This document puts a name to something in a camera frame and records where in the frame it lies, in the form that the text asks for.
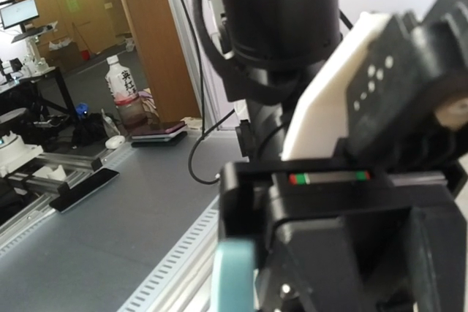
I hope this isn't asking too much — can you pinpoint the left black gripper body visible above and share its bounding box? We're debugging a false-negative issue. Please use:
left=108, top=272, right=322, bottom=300
left=219, top=160, right=467, bottom=311

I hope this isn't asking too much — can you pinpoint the teal phone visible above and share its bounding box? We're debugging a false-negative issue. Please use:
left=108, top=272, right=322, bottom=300
left=210, top=239, right=256, bottom=312

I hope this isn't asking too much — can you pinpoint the black phone on rail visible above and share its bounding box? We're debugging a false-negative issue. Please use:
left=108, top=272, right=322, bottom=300
left=49, top=168, right=120, bottom=213

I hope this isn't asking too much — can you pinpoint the stack of spare phones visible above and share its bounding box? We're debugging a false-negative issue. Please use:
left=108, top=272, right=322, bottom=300
left=129, top=121, right=187, bottom=147

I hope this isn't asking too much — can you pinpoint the white earbuds case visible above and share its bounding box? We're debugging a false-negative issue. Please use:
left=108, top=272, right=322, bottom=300
left=105, top=135, right=126, bottom=150

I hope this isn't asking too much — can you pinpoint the plastic drink bottle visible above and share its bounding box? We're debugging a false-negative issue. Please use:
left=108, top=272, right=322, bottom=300
left=105, top=55, right=147, bottom=129

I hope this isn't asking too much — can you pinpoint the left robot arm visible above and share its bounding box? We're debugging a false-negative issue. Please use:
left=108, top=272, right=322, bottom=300
left=192, top=0, right=467, bottom=311

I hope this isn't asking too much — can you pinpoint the computer monitor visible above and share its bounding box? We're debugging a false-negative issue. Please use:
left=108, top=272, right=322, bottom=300
left=1, top=0, right=39, bottom=29

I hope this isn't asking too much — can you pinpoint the front aluminium rail frame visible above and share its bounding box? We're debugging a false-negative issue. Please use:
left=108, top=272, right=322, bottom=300
left=1, top=149, right=217, bottom=311

